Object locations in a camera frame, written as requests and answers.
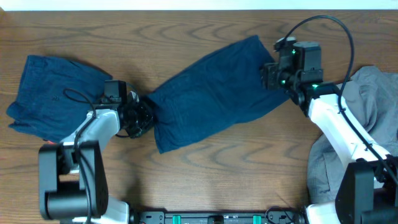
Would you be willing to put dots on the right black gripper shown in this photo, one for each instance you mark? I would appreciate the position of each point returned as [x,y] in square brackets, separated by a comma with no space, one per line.
[267,78]

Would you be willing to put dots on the folded navy blue shorts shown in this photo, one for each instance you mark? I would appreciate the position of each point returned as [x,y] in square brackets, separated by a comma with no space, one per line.
[41,109]

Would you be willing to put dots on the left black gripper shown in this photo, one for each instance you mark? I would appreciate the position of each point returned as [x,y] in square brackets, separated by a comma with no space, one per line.
[148,116]

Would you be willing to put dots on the navy blue shorts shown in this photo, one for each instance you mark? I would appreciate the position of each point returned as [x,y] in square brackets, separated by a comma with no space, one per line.
[41,109]
[219,90]

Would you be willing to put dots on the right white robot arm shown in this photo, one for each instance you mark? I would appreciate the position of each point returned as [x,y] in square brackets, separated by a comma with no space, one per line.
[352,172]

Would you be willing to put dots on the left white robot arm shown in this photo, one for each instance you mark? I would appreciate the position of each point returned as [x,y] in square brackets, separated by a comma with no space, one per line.
[72,180]

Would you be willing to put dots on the grey shorts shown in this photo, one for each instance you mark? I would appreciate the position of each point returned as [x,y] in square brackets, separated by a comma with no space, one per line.
[371,96]

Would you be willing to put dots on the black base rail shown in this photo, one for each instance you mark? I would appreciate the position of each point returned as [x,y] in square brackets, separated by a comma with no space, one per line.
[273,215]

